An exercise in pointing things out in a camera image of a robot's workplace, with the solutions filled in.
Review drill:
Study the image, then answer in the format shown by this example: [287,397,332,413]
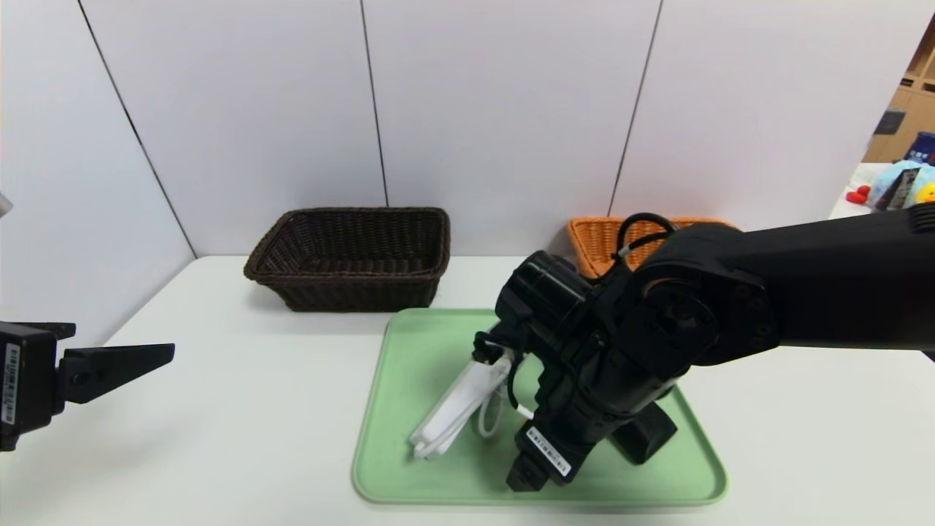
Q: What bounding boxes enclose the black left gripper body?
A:
[0,321,58,451]

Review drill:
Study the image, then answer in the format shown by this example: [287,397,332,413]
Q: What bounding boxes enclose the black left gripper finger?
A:
[56,343,175,416]
[13,321,77,338]

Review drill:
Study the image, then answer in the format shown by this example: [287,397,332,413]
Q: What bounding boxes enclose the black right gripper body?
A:
[514,369,633,486]

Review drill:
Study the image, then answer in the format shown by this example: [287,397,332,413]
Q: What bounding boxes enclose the black fabric pouch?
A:
[612,398,678,465]

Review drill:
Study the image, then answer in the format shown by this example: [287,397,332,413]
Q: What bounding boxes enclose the orange wicker basket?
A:
[568,216,731,280]

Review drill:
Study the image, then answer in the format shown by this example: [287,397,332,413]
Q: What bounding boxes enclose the dark brown wicker basket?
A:
[245,208,451,313]

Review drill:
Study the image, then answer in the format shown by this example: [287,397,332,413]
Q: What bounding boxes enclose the light green plastic tray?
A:
[352,307,728,506]

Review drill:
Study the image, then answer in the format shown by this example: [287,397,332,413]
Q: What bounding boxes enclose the black tube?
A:
[871,168,920,213]

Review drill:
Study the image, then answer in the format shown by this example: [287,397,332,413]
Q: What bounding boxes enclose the dark blue box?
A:
[904,131,935,167]

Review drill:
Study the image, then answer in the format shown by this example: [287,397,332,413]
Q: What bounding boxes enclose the wooden shelf unit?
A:
[862,15,935,165]

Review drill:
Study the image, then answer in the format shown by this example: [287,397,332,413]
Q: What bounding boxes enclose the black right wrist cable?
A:
[617,213,677,264]

